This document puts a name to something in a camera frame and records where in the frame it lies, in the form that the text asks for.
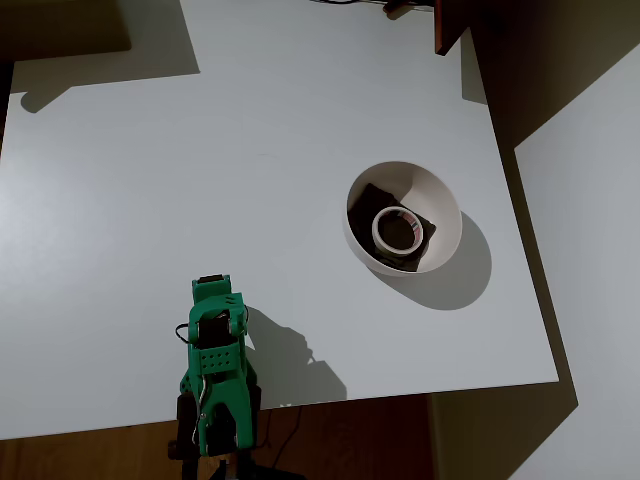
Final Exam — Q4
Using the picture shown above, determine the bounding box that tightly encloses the black cloth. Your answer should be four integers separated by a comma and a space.
346, 182, 438, 274

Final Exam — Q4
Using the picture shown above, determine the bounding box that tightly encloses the thin black power cable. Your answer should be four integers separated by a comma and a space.
268, 403, 304, 452

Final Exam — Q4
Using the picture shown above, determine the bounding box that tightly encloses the cream masking tape roll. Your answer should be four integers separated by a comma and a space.
370, 205, 427, 254

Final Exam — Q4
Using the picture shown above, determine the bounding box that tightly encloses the beige bowl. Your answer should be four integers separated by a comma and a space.
341, 160, 464, 277

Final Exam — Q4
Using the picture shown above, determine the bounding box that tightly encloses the brown wooden board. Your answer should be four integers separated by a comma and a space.
433, 0, 474, 57

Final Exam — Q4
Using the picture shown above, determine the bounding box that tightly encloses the black table clamp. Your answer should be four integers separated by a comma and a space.
179, 447, 309, 480

